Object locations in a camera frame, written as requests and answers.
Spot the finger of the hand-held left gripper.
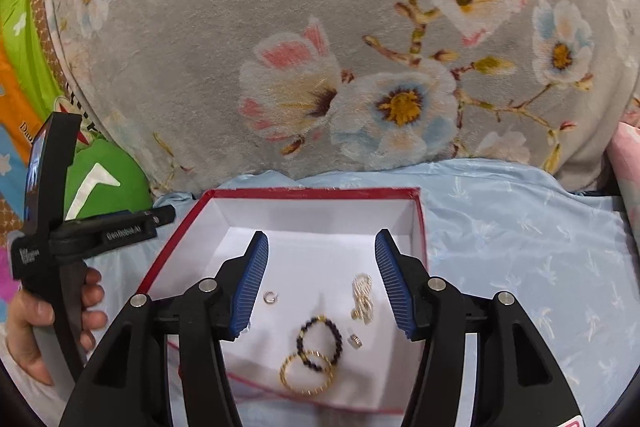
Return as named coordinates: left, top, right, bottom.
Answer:
left=59, top=206, right=177, bottom=254

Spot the light blue palm sheet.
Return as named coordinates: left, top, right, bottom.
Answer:
left=0, top=157, right=640, bottom=427

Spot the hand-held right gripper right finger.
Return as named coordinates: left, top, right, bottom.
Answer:
left=374, top=228, right=583, bottom=427

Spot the person's left hand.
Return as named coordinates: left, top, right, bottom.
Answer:
left=5, top=267, right=108, bottom=387

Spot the grey floral blanket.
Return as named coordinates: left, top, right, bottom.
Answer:
left=45, top=0, right=640, bottom=198

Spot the cartoon monkey printed blanket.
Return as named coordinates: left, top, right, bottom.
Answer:
left=0, top=0, right=96, bottom=308

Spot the green round cushion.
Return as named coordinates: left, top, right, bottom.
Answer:
left=65, top=139, right=151, bottom=223

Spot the pink pillow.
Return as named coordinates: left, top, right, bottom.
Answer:
left=607, top=122, right=640, bottom=208

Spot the gold bangle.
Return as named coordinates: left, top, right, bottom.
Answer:
left=279, top=349, right=333, bottom=395

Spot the dark bead bracelet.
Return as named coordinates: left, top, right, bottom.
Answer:
left=296, top=315, right=345, bottom=370

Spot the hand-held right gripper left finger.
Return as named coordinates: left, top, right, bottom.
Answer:
left=59, top=230, right=270, bottom=427

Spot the white pearl bracelet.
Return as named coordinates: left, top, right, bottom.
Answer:
left=350, top=273, right=375, bottom=325

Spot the red box with handle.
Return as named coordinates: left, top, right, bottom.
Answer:
left=134, top=187, right=432, bottom=420

